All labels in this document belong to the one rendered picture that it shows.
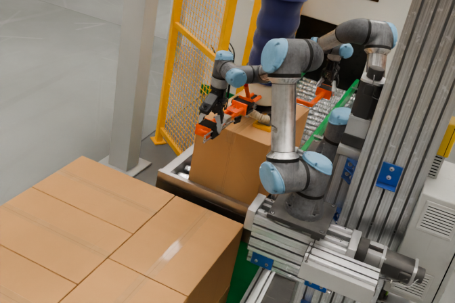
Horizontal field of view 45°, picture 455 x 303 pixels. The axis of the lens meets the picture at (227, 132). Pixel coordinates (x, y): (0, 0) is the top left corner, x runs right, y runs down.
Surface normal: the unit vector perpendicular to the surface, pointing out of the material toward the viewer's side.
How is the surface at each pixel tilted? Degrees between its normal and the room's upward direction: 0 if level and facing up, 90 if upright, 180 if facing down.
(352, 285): 90
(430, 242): 90
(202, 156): 90
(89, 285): 0
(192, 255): 0
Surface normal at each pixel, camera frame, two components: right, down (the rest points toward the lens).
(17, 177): 0.18, -0.87
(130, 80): -0.41, 0.36
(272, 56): -0.88, -0.07
